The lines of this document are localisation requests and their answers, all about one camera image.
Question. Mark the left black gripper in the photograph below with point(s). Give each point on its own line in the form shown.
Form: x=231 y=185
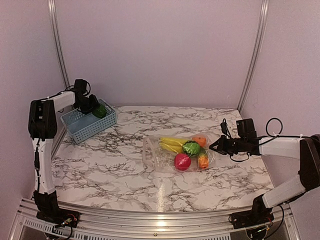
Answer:
x=94 y=103

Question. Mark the aluminium front frame rail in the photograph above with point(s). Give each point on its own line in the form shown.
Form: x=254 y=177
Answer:
x=108 y=224

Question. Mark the fake orange carrot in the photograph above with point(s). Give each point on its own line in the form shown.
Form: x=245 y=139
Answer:
x=203 y=160

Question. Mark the left aluminium corner post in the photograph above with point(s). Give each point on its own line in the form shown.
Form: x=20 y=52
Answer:
x=57 y=41

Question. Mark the right aluminium corner post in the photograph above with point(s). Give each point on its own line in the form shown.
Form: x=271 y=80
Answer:
x=258 y=42

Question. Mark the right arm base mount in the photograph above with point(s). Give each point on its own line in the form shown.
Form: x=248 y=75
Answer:
x=248 y=218

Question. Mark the clear zip top bag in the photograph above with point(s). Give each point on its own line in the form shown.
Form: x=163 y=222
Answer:
x=175 y=154

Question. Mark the fake red food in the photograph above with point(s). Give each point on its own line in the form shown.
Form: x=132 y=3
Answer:
x=182 y=161

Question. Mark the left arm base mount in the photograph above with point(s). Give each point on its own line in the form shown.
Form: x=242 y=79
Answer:
x=59 y=216

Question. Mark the blue plastic basket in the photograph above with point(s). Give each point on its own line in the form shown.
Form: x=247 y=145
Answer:
x=81 y=127

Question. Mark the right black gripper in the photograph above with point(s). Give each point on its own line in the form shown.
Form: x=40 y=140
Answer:
x=221 y=147

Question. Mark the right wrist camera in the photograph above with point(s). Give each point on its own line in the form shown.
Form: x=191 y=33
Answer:
x=225 y=129

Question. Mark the fake yellow banana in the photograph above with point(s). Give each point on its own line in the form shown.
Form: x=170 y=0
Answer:
x=172 y=144

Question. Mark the fake orange fruit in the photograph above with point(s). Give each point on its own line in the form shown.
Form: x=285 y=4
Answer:
x=201 y=140

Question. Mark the fake green lettuce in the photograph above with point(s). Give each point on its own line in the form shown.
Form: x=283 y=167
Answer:
x=191 y=148

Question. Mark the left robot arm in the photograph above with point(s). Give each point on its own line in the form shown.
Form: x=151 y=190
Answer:
x=43 y=127

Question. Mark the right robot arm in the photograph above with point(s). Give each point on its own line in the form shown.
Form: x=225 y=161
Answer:
x=303 y=151

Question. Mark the aluminium corner post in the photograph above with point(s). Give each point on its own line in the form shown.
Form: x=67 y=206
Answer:
x=57 y=41
x=258 y=42

